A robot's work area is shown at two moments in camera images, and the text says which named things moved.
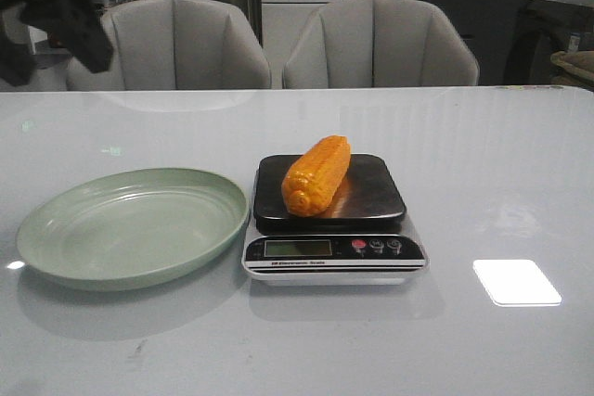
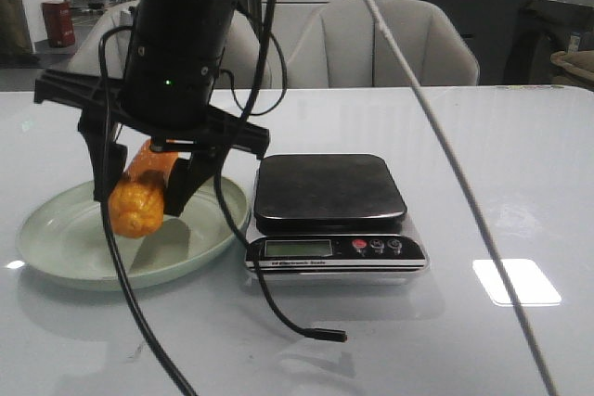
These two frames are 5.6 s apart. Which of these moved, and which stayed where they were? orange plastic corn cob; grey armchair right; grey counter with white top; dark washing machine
Moved: orange plastic corn cob
Stayed: grey armchair right; grey counter with white top; dark washing machine
